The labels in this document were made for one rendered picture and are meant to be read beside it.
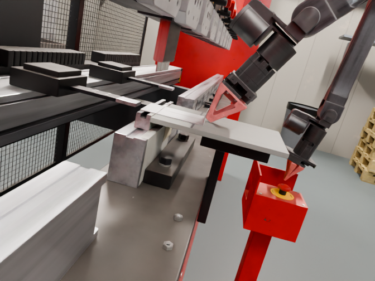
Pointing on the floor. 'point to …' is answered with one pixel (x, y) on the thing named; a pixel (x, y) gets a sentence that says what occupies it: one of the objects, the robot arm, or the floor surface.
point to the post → (73, 43)
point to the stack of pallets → (365, 151)
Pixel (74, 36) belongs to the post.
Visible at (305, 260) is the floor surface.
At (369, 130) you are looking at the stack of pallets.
